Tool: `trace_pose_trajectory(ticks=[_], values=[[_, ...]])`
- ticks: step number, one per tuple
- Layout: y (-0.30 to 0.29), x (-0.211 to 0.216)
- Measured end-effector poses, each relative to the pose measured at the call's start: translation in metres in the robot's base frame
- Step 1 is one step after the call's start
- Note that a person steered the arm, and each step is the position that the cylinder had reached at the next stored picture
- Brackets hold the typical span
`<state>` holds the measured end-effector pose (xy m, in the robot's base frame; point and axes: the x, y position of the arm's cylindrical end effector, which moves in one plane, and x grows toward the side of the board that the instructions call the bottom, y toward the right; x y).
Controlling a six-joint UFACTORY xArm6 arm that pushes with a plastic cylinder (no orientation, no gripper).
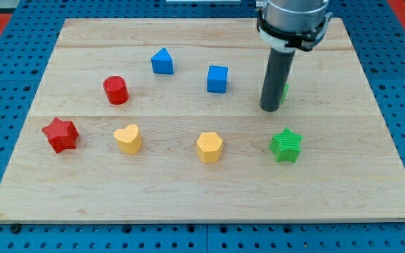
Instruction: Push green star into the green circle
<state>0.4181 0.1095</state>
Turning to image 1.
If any wooden board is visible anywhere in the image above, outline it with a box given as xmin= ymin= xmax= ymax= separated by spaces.
xmin=0 ymin=18 xmax=405 ymax=224

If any yellow hexagon block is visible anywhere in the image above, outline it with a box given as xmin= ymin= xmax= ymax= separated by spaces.
xmin=196 ymin=132 xmax=223 ymax=164

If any yellow heart block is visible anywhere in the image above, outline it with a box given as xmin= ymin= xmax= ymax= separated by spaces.
xmin=113 ymin=124 xmax=142 ymax=155

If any blue triangle block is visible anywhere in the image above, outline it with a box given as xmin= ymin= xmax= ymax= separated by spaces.
xmin=150 ymin=48 xmax=174 ymax=74

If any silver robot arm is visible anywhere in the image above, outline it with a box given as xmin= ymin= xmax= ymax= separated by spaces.
xmin=256 ymin=0 xmax=332 ymax=112

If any green star block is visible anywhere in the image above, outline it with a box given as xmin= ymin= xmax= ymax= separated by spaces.
xmin=269 ymin=128 xmax=303 ymax=163

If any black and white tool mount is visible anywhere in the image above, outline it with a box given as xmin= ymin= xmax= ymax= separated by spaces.
xmin=256 ymin=11 xmax=332 ymax=53

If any red star block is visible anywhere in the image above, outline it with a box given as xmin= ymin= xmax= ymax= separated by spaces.
xmin=41 ymin=117 xmax=79 ymax=153

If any green cylinder block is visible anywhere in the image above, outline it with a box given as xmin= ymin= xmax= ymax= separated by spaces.
xmin=280 ymin=83 xmax=289 ymax=105

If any red cylinder block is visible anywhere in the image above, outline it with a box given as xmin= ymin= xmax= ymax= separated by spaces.
xmin=103 ymin=76 xmax=129 ymax=105

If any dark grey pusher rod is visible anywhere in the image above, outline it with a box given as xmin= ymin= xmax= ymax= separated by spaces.
xmin=259 ymin=48 xmax=295 ymax=112

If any blue cube block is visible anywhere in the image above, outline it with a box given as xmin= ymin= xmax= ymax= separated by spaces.
xmin=207 ymin=65 xmax=229 ymax=93

